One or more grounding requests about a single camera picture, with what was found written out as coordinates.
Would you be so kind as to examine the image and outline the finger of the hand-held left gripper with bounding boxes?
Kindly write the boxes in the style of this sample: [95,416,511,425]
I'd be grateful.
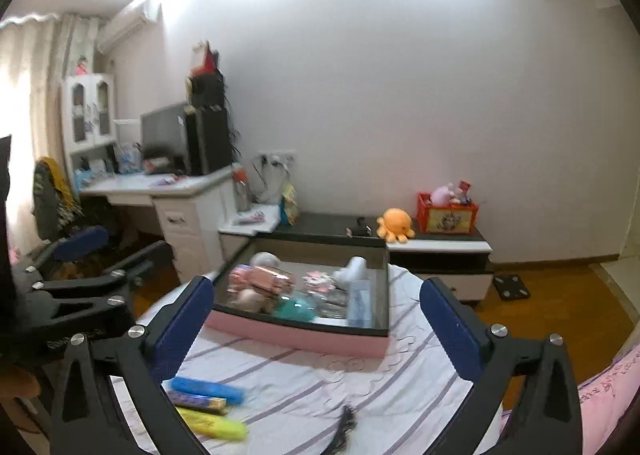
[10,226,111,286]
[32,241,171,322]

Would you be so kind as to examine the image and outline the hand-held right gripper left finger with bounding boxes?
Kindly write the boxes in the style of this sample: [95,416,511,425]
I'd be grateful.
[50,275,217,455]

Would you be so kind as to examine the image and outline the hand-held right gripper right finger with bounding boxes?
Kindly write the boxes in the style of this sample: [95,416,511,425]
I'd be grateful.
[419,276,586,455]

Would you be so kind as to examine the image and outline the pink storage box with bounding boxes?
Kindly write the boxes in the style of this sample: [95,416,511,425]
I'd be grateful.
[205,230,391,358]

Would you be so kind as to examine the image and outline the person's left forearm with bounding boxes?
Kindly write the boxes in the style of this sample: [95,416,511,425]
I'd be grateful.
[0,362,42,402]

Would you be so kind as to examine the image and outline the chair with clothes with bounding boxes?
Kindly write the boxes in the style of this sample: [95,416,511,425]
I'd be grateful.
[32,157,111,246]

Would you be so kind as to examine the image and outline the white desk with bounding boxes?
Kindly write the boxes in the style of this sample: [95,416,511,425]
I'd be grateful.
[80,162,241,286]

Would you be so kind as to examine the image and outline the low black white cabinet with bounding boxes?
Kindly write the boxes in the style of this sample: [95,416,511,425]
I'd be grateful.
[257,212,496,311]

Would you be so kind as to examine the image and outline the blue tube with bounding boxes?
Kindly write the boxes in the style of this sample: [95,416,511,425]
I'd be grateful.
[170,376,246,405]

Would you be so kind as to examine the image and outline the black floor scale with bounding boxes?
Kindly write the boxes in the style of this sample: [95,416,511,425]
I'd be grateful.
[492,275,531,303]

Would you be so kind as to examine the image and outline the gold brown bar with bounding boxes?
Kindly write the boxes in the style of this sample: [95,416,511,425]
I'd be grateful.
[167,389,228,411]

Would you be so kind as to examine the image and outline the clear blue case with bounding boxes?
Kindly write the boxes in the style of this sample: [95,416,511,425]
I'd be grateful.
[345,280,373,328]

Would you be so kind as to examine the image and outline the white corner cabinet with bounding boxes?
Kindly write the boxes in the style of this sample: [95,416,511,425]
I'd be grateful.
[218,205,281,261]

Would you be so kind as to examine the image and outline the yellow tube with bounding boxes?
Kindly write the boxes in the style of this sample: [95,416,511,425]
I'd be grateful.
[175,406,249,441]

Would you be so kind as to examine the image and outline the red plastic crate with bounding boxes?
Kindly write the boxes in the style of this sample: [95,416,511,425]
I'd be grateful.
[416,191,480,235]

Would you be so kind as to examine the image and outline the white plastic toy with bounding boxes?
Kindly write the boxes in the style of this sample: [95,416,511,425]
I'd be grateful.
[332,256,371,286]

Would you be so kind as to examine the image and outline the teal round toy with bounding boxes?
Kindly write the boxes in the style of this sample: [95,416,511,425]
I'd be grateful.
[274,296,318,322]

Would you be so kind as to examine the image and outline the orange octopus plush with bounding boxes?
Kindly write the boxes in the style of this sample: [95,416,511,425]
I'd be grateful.
[376,208,416,242]

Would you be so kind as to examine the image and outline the clear glass bottle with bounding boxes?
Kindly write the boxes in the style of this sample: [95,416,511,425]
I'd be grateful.
[315,302,351,322]

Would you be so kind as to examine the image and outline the red cap plastic bottle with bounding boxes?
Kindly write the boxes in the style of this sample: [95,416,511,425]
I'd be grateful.
[232,170,252,213]

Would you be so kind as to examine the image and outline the white hutch cabinet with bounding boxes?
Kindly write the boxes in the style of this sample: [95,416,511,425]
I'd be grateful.
[61,74,118,170]

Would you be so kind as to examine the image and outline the computer monitor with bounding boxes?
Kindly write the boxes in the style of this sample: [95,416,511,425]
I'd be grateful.
[140,102,193,163]

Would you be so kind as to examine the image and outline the pink plush toy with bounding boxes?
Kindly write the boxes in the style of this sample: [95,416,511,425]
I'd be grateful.
[430,184,457,206]

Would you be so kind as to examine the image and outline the striped white bed sheet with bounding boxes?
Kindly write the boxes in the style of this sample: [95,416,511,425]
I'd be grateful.
[107,262,506,455]

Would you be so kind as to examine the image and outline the black computer tower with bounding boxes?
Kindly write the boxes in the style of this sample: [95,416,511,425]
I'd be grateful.
[185,107,233,176]

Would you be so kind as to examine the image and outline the beige curtain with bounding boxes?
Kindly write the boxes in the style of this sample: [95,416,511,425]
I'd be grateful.
[0,15,96,256]

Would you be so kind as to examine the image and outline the pink block cat figure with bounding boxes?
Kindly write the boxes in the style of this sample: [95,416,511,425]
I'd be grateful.
[302,271,333,293]

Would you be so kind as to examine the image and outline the black comb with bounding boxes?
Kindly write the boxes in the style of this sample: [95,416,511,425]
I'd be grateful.
[327,404,358,453]

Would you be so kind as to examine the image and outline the blue yellow snack bag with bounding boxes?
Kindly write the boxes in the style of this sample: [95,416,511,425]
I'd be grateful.
[278,183,299,226]

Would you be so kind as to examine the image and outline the pink printed blanket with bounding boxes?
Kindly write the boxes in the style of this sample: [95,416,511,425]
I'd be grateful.
[500,340,640,455]

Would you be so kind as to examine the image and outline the black box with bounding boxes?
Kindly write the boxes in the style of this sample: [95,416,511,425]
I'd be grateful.
[186,72,226,108]

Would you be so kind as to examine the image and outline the red bag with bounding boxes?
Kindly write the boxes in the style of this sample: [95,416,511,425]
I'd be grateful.
[190,41,221,76]

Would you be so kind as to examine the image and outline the white air conditioner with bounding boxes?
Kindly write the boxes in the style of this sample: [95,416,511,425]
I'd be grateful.
[96,0,163,54]

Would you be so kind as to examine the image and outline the black power cables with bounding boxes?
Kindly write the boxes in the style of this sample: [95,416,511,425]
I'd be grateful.
[247,155,291,203]

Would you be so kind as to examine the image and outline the white wall outlet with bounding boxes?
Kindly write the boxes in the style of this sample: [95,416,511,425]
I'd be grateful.
[257,150,297,166]

